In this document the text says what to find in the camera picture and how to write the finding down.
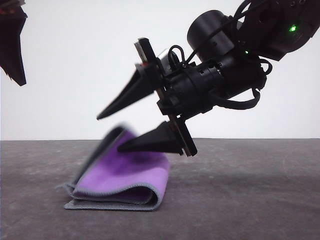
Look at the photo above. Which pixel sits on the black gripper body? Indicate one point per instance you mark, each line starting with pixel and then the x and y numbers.
pixel 10 7
pixel 190 87

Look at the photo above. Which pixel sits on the purple towel with grey hem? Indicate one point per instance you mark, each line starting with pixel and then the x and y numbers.
pixel 130 172

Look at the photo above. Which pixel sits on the grey table cloth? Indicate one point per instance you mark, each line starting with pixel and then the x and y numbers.
pixel 250 200

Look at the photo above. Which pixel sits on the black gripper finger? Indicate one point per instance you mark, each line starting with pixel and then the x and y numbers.
pixel 135 92
pixel 160 142
pixel 10 42

